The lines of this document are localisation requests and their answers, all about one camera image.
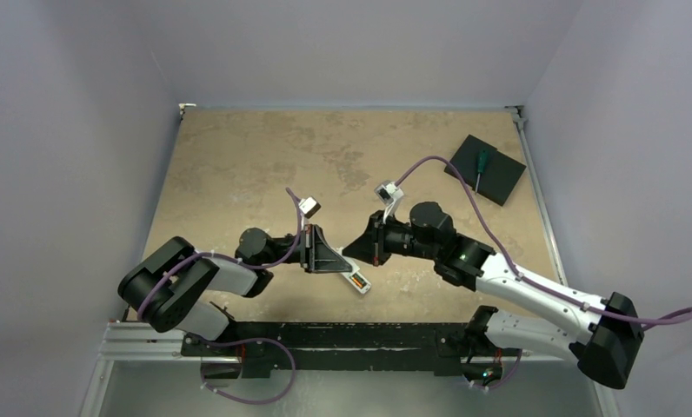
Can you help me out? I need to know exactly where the black foam block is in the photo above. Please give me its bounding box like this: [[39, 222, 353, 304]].
[[449, 135, 526, 206]]

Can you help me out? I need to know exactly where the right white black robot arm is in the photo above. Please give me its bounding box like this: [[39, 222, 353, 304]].
[[343, 202, 644, 389]]

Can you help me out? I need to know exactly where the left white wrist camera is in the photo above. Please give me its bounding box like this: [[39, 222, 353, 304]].
[[297, 196, 321, 228]]

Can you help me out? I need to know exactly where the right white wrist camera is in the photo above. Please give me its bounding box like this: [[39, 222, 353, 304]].
[[375, 181, 404, 223]]

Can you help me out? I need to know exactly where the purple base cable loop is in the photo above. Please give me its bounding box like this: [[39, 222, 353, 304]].
[[199, 336, 299, 407]]

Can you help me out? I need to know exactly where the green handled screwdriver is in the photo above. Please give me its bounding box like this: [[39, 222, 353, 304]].
[[475, 149, 490, 194]]

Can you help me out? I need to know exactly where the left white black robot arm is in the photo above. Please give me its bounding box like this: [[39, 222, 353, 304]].
[[117, 224, 369, 355]]

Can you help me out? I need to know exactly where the white remote control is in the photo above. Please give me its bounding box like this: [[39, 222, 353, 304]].
[[336, 247, 371, 295]]

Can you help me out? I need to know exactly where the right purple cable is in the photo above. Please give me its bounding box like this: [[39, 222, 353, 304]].
[[395, 156, 692, 332]]

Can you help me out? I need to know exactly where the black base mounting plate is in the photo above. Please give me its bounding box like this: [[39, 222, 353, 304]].
[[181, 321, 519, 378]]

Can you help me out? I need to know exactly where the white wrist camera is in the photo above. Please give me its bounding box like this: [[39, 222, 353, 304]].
[[375, 181, 404, 223], [297, 196, 321, 228]]

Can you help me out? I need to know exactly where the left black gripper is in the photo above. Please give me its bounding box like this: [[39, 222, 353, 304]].
[[261, 223, 351, 273]]

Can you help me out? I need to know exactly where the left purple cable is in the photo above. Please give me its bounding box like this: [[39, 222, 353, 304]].
[[137, 187, 307, 323]]

